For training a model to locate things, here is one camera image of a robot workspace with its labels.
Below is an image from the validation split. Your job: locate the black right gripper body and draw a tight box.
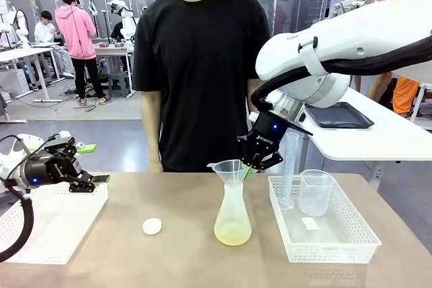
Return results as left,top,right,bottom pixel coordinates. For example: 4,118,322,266
248,111,295,154

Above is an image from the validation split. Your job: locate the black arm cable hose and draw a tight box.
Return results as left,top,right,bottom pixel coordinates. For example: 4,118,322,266
0,178,35,264
250,35,432,114

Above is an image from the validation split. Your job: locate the clear plastic graduated cylinder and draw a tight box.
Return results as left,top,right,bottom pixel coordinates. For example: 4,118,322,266
281,132,300,211

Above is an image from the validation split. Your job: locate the clear plastic funnel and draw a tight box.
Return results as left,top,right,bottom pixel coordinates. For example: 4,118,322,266
206,159,252,198

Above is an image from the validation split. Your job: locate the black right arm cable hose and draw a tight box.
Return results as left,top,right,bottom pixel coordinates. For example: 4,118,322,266
250,35,432,114

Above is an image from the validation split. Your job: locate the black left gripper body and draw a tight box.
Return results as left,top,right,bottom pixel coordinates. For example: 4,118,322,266
24,152,84,188

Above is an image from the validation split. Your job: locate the person in black t-shirt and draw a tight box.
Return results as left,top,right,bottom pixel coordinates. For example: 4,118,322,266
132,0,271,173

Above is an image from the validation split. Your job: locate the seated person in white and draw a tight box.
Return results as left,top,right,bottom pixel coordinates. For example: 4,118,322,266
34,10,76,80

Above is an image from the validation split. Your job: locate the grey step stool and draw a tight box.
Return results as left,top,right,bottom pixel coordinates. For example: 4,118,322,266
107,72,132,98

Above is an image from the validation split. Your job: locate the white round flask stopper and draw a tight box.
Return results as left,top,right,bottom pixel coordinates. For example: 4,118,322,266
142,217,163,235

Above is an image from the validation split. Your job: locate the translucent plastic conical flask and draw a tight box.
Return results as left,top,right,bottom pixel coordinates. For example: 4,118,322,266
214,181,253,247

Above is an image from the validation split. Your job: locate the white perforated plastic basket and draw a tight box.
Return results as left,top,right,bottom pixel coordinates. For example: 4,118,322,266
0,179,109,266

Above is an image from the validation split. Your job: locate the figure in blue floral dress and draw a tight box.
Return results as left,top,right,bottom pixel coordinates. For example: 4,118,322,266
367,71,393,103

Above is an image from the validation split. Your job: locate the long white desk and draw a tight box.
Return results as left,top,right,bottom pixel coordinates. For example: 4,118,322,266
0,46,64,124

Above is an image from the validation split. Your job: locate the person in pink hoodie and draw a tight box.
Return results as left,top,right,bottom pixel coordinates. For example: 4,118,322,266
54,0,113,107

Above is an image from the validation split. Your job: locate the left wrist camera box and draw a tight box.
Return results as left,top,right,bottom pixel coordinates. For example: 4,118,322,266
49,129,74,148

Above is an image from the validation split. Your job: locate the person's right forearm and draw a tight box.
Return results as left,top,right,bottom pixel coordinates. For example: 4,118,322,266
139,90,165,163

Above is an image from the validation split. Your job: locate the clear plastic measuring beaker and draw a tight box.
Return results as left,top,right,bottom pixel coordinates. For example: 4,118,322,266
297,169,335,218

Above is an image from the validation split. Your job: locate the metal frame workbench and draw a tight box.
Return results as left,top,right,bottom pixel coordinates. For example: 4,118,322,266
94,42,136,96

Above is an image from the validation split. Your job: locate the person's left forearm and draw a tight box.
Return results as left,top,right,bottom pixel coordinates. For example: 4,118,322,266
248,78,265,95

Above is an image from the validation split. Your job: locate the white perforated basket with label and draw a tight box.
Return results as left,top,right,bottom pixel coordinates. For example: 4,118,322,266
267,174,383,264

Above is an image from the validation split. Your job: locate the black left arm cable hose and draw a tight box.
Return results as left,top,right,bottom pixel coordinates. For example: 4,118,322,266
0,178,35,264

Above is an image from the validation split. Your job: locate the white paper label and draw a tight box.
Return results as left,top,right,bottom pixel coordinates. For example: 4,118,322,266
300,217,320,232

